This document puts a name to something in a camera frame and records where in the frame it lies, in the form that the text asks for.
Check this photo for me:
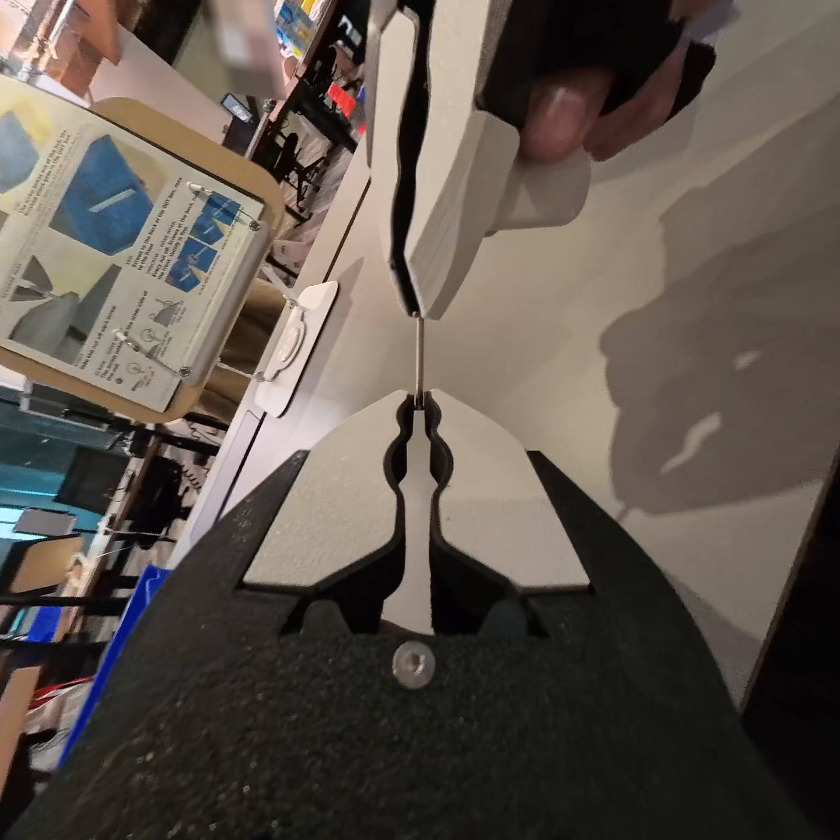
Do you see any brown cloth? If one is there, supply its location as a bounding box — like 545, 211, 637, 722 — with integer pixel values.
197, 279, 290, 427

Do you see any long metal bolt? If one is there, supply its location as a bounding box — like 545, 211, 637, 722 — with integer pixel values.
413, 312, 429, 403

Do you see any instruction sheet on stand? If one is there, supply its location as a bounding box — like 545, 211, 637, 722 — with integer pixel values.
0, 97, 287, 424

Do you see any printed instruction sheet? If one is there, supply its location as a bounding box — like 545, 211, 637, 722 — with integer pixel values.
0, 77, 266, 414

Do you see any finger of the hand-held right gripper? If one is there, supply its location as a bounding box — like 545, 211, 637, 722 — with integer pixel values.
364, 0, 434, 316
404, 0, 524, 322

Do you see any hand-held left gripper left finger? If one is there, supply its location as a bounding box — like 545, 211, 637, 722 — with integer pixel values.
243, 390, 413, 634

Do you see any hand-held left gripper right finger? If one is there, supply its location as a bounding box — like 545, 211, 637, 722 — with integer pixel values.
423, 388, 592, 634

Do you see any black tilted screen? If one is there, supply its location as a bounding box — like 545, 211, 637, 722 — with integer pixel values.
56, 446, 132, 516

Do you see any person's right hand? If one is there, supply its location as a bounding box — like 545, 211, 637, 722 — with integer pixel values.
521, 38, 690, 162

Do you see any blue plastic divided bin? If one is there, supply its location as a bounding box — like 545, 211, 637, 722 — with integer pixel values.
58, 563, 173, 772

